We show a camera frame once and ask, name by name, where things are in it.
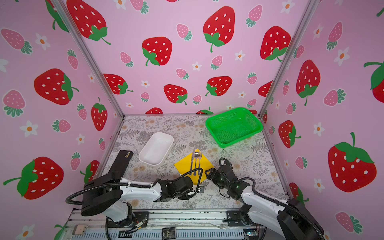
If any yellow paper napkin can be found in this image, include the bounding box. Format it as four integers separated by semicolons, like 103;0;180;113
175;153;214;185

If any silver fork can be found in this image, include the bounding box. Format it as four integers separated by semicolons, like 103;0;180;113
196;152;202;168

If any silver knife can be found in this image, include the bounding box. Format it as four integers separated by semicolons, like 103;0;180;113
190;152;194;171

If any silver spoon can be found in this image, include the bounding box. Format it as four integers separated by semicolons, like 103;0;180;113
194;152;198;176

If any white rectangular tray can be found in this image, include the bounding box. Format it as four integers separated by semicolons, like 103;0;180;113
139;132;174;168

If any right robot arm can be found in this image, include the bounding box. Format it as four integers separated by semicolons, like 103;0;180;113
205;164;324;240

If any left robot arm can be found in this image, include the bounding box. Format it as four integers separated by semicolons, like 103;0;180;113
81;172;200;223

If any green plastic basket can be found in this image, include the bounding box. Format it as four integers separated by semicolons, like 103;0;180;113
206;108;264;149

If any black box yellow label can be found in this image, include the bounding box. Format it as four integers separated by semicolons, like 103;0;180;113
108;150;134;180

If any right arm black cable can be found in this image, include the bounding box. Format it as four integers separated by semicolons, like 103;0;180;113
218;157;326;240

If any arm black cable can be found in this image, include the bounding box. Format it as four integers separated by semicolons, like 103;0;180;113
218;157;326;240
65;167;205;206

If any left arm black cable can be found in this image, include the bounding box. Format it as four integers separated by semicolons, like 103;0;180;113
65;167;205;206

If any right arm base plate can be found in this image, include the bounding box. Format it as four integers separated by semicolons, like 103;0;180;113
223;210;263;227

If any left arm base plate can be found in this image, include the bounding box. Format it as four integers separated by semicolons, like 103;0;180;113
106;211;150;228

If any aluminium frame rail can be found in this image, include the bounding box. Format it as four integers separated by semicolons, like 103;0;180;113
58;208;317;240

